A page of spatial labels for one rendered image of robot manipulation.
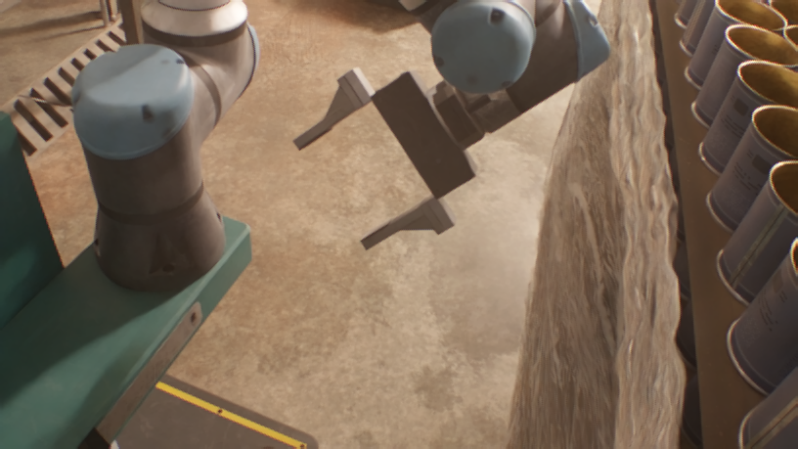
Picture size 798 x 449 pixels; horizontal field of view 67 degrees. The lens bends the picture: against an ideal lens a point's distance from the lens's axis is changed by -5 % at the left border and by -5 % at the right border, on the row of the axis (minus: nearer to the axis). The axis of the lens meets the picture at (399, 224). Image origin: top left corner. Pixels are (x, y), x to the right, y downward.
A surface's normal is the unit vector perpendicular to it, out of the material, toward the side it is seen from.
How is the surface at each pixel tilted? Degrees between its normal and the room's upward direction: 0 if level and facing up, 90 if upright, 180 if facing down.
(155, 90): 7
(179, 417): 0
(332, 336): 0
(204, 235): 73
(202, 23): 46
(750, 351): 91
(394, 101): 65
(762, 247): 91
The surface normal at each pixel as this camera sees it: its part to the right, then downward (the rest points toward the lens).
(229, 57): 0.81, 0.49
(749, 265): -0.89, 0.25
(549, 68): -0.04, 0.52
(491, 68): -0.19, 0.65
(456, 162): -0.17, 0.27
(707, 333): 0.03, -0.72
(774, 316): -0.98, 0.06
